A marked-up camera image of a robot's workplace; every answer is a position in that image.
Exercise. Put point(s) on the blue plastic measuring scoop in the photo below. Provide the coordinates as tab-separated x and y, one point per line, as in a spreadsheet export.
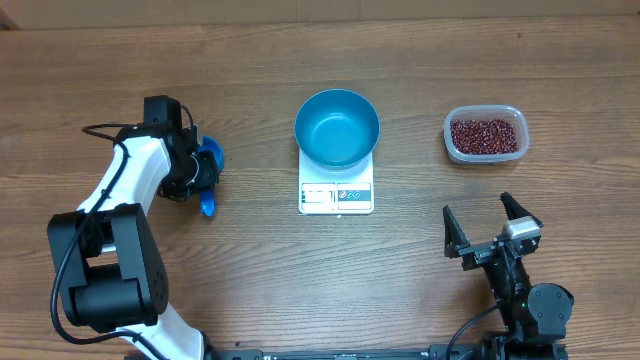
211	156

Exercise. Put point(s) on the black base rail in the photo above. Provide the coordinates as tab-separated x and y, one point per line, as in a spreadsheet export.
434	352

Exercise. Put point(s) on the white digital kitchen scale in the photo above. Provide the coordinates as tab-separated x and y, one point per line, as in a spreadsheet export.
340	192

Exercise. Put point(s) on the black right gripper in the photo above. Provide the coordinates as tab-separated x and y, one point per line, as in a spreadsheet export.
456	246

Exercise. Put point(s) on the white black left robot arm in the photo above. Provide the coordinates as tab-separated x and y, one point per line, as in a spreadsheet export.
110	279

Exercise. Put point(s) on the blue metal bowl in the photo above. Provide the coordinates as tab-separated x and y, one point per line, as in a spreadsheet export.
337	128

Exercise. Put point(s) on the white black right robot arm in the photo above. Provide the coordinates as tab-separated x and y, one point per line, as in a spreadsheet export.
534	316

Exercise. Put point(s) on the red beans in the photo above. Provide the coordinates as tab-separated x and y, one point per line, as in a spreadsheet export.
483	137

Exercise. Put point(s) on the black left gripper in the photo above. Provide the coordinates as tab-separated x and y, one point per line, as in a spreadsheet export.
210	175

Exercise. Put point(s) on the clear plastic food container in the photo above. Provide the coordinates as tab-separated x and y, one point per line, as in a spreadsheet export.
487	112

